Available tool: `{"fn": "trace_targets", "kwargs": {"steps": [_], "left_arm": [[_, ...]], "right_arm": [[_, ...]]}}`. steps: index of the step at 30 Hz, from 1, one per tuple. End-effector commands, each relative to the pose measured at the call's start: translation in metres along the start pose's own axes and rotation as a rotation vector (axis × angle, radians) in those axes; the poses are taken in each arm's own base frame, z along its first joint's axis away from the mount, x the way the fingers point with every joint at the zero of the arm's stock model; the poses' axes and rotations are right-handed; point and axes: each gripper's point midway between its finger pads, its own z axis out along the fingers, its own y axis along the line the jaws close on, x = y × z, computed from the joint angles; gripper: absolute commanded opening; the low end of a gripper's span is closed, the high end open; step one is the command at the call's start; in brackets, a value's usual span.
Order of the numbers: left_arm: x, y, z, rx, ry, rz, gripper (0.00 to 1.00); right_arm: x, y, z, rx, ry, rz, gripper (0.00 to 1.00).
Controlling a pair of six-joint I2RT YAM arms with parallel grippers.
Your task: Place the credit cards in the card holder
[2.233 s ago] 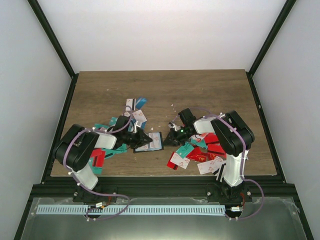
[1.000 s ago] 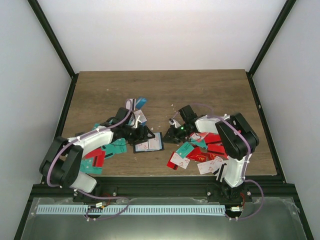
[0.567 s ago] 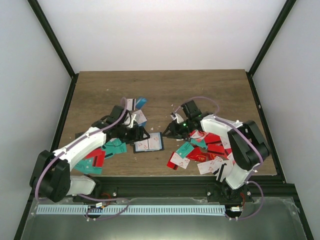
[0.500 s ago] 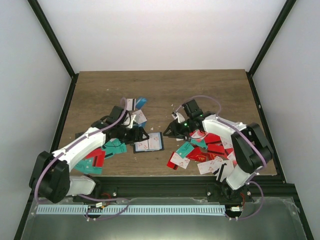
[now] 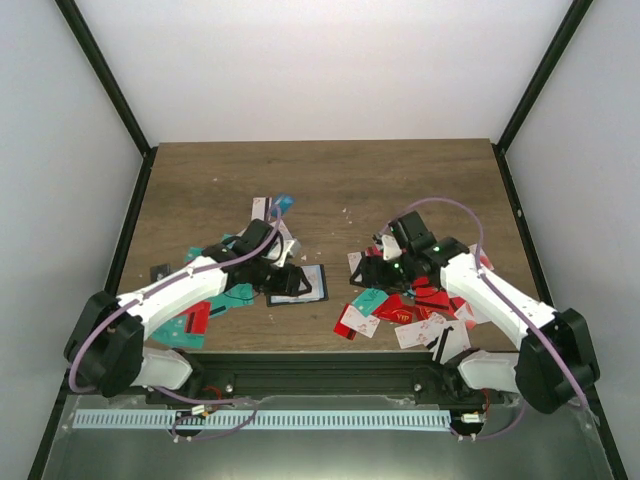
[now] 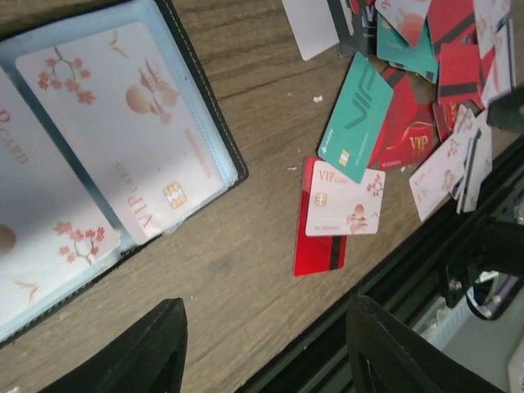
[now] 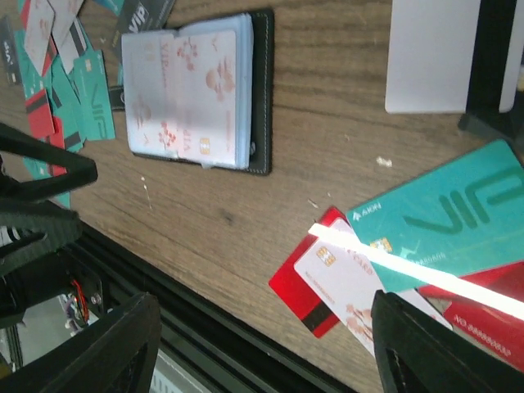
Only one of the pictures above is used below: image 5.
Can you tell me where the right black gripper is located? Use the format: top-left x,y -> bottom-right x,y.
350,252 -> 417,295

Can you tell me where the black leather card holder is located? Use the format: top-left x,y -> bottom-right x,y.
266,264 -> 329,307

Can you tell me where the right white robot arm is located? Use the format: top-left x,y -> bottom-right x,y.
350,211 -> 600,414

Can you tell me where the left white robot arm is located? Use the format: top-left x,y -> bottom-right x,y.
64,219 -> 311,404

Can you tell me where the red VIP card gold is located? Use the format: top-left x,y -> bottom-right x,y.
372,294 -> 425,325

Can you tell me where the teal VIP card right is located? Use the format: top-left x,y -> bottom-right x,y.
351,288 -> 389,317

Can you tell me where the white floral card on red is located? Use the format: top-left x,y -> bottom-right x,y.
341,305 -> 381,338

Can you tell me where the white card magnetic stripe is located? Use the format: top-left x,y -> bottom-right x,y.
251,197 -> 272,221

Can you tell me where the red card front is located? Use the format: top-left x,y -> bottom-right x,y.
333,303 -> 357,341

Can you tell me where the blue card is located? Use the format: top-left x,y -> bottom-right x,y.
271,194 -> 295,215

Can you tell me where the red card black stripe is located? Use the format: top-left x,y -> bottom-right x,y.
176,301 -> 211,335

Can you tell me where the teal card front left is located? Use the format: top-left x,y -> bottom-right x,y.
151,317 -> 205,349

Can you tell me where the black membership card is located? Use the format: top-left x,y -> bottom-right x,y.
149,263 -> 172,283

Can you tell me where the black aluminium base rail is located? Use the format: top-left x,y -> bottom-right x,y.
177,351 -> 482,403

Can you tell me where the light blue slotted rail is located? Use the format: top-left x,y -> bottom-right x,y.
73,409 -> 451,432

